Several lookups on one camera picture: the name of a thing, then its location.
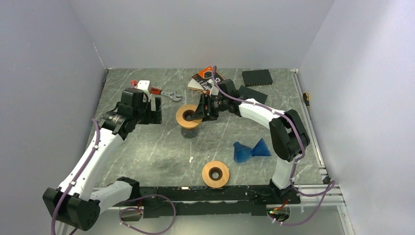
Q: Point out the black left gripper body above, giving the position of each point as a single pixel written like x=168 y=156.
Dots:
x=143 y=114

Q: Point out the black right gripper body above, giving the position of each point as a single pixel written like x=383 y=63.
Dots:
x=217 y=105

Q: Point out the wooden dripper ring holder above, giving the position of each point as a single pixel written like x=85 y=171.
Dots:
x=183 y=116

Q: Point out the orange coffee filter box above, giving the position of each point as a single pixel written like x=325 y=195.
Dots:
x=203 y=77

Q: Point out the paper coffee filters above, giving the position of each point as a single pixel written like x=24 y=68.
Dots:
x=195 y=86

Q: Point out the blue ribbed dripper cone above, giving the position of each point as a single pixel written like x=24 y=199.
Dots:
x=261 y=149
x=242 y=153

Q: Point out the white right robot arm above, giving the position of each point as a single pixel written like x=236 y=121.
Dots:
x=288 y=134

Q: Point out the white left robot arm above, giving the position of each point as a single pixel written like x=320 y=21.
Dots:
x=74 y=202

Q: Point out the glass carafe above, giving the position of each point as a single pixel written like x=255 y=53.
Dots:
x=189 y=133

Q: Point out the black rectangular box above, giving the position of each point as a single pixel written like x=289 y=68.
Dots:
x=257 y=78
x=247 y=93

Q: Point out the yellow black screwdriver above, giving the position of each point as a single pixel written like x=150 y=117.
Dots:
x=305 y=98

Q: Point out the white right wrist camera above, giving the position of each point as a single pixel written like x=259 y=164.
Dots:
x=213 y=90

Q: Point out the red handled adjustable wrench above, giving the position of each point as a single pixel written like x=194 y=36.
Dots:
x=172 y=95

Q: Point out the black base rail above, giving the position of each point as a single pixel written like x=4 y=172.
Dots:
x=202 y=200

